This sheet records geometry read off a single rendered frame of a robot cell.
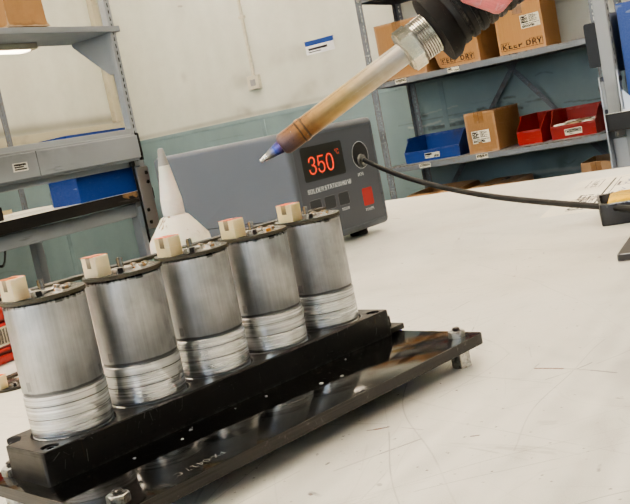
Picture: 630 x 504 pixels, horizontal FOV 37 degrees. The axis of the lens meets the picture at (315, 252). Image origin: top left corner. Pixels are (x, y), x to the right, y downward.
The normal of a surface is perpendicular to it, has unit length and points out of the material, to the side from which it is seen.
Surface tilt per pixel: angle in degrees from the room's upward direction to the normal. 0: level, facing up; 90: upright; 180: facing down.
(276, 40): 90
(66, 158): 90
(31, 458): 90
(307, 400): 0
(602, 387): 0
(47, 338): 90
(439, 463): 0
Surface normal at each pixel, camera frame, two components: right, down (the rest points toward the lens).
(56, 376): 0.21, 0.08
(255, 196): -0.62, 0.22
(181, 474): -0.19, -0.97
